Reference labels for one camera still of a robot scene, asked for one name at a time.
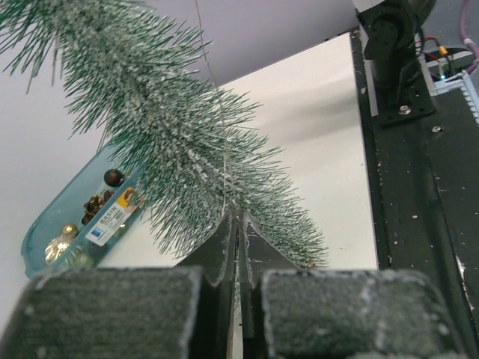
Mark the small gold glitter bauble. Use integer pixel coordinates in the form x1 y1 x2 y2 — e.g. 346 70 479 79
61 223 79 237

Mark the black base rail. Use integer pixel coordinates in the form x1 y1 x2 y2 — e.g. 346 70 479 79
350 30 478 328

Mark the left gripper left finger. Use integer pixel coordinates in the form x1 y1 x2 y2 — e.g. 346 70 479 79
1 212 237 358

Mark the small frosted pine cone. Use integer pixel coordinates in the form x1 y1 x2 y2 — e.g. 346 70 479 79
82 194 105 225

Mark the gold bauble under bin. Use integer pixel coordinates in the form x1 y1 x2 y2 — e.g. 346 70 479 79
68 252 95 269

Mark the teal plastic bin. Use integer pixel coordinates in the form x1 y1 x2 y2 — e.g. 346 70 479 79
21 144 141 277

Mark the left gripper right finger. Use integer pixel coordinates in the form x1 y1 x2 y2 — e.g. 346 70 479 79
239 212 467 358

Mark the small frosted christmas tree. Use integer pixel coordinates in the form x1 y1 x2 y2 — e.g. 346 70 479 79
1 1 326 269

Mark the brown bauble near label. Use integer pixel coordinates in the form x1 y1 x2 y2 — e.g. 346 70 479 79
103 169 124 188

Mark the grey cable duct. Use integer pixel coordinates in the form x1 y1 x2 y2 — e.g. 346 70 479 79
433 69 479 124

